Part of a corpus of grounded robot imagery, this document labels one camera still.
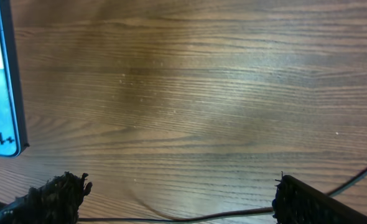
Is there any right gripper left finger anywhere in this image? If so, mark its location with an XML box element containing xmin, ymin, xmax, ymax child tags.
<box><xmin>0</xmin><ymin>172</ymin><xmax>93</xmax><ymax>224</ymax></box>

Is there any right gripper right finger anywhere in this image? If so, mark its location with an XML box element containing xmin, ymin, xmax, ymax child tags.
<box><xmin>272</xmin><ymin>172</ymin><xmax>367</xmax><ymax>224</ymax></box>

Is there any black charger cable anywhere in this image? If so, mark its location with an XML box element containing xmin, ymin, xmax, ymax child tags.
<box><xmin>0</xmin><ymin>155</ymin><xmax>367</xmax><ymax>224</ymax></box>

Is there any Galaxy smartphone blue screen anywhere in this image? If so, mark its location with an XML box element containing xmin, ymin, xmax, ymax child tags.
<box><xmin>0</xmin><ymin>0</ymin><xmax>29</xmax><ymax>157</ymax></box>

